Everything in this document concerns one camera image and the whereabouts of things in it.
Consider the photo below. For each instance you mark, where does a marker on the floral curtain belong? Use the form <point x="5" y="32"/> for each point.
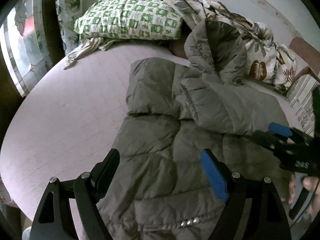
<point x="68" y="11"/>

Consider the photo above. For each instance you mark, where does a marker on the leaf print blanket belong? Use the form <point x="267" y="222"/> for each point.
<point x="267" y="61"/>

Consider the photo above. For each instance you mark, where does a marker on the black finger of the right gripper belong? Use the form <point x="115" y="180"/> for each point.
<point x="270" y="140"/>

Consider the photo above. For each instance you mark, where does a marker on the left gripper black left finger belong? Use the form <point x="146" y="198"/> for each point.
<point x="53" y="218"/>

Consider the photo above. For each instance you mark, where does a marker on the right hand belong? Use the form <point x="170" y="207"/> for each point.
<point x="312" y="185"/>

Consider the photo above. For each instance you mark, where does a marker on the olive puffer jacket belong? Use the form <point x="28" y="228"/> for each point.
<point x="160" y="190"/>

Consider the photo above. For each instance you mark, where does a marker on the beige striped cloth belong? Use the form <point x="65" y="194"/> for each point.
<point x="89" y="46"/>

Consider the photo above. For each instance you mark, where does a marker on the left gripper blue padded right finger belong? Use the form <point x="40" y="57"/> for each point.
<point x="253" y="209"/>

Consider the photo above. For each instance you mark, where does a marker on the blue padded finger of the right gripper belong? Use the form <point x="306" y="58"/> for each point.
<point x="280" y="129"/>

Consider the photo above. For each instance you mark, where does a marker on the green white checkered pillow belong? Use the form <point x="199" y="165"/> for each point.
<point x="130" y="19"/>

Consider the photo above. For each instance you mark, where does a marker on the striped floral bed side cloth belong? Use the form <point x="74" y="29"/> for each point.
<point x="300" y="99"/>

